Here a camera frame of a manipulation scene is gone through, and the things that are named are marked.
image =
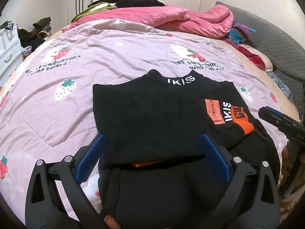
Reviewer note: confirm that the pile of dark clothes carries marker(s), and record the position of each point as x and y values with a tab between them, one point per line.
33	33

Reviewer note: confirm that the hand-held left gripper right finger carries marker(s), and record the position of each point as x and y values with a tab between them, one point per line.
218	158

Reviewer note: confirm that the black sweater with orange cuffs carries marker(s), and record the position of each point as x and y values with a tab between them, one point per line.
154	114

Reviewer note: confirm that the beige fuzzy blanket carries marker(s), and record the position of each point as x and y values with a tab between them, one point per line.
284	157

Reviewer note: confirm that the white door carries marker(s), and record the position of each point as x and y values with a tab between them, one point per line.
79	7

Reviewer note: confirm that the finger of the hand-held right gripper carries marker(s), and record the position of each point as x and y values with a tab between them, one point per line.
282	115
271	118

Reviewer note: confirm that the green cloth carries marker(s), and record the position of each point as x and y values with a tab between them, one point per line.
95	10

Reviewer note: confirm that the pink strawberry printed blanket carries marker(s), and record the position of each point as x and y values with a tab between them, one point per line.
95	59

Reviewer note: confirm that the grey quilted headboard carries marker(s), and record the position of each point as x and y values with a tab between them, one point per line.
276	45

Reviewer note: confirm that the blue floral cloth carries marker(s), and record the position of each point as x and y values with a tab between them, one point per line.
282	85

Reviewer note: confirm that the white drawer box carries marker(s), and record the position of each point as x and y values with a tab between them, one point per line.
9	52

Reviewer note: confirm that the pink comforter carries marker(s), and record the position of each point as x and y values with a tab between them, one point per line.
190	20

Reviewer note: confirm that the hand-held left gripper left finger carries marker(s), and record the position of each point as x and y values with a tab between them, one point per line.
91	158

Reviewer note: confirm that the person's left hand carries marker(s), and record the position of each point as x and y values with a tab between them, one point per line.
112	223

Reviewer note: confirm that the striped pillow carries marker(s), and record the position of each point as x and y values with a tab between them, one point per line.
240	33

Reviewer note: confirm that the black cloth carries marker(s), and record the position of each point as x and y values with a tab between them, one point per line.
133	2

